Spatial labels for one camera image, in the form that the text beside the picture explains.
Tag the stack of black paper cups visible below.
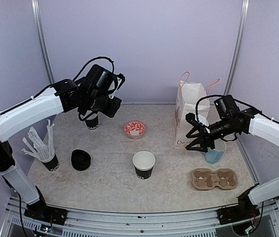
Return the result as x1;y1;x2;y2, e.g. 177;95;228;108
85;114;99;130

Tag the aluminium post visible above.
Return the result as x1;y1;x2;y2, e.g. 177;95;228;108
31;0;55;84
223;0;250;95

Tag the aluminium front frame rail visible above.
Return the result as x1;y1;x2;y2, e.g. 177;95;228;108
0;197;279;237

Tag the light blue ceramic mug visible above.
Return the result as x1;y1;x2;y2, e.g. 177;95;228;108
205;140;226;164

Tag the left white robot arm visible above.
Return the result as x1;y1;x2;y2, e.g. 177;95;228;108
0;76;125;220

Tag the black paper coffee cup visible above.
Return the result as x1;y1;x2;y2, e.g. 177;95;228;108
132;151;156;179

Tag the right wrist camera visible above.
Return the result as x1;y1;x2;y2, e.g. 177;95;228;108
185;113;209;127

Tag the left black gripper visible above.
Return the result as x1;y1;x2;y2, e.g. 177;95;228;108
85;92;122;118

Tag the right rear aluminium post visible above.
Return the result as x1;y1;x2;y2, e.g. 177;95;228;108
223;0;250;95

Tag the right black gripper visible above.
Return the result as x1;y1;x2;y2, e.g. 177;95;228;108
186;116;239;152

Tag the stack of black cup lids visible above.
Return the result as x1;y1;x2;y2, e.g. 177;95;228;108
71;149;91;171

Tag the left rear aluminium post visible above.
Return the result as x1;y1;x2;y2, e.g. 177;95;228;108
31;0;55;84

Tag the brown cardboard cup carrier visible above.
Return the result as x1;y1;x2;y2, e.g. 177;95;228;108
191;168;238;191

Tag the red patterned white bowl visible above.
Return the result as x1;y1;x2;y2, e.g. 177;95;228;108
123;120;146;139

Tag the cup holding wrapped straws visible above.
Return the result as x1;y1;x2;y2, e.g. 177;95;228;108
22;119;60;172

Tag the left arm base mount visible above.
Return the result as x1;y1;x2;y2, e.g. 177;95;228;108
24;199;68;226

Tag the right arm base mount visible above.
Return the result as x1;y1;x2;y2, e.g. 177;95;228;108
217;193;260;225

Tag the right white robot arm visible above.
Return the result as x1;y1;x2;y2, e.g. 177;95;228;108
185;95;279;219

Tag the white paper takeout bag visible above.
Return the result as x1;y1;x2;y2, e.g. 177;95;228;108
174;72;219;149

